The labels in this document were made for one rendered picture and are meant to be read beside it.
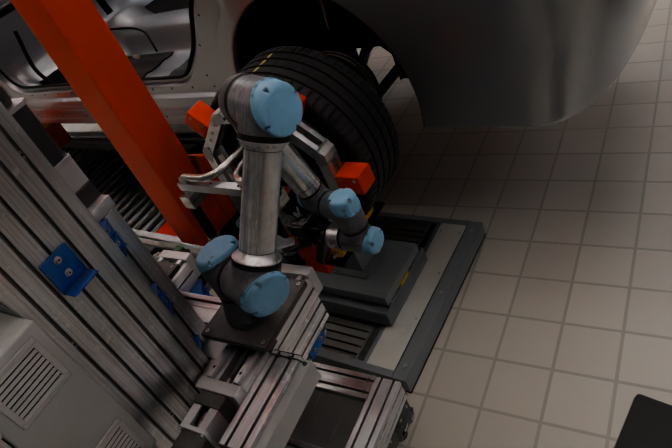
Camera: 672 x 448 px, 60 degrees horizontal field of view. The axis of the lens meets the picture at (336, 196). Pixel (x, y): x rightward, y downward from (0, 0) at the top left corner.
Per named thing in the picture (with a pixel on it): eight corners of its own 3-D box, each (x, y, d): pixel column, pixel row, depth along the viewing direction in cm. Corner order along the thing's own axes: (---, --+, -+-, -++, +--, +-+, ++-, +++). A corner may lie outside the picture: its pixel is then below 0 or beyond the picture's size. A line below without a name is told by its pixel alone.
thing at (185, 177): (254, 149, 189) (240, 122, 183) (219, 188, 178) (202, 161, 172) (217, 147, 199) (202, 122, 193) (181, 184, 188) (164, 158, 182)
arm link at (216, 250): (242, 259, 157) (218, 223, 149) (270, 277, 147) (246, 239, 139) (207, 289, 152) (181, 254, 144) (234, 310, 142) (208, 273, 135)
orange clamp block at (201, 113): (221, 114, 197) (200, 99, 197) (207, 128, 193) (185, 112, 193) (218, 126, 203) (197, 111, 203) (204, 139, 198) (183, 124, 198)
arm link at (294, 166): (190, 92, 134) (299, 217, 165) (214, 99, 126) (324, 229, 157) (223, 58, 137) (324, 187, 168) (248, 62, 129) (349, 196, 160)
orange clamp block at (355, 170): (352, 177, 186) (376, 179, 181) (340, 194, 181) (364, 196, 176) (345, 160, 182) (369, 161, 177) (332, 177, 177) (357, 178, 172)
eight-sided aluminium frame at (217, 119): (374, 233, 199) (315, 99, 168) (365, 246, 195) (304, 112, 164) (257, 217, 230) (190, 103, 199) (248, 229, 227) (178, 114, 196)
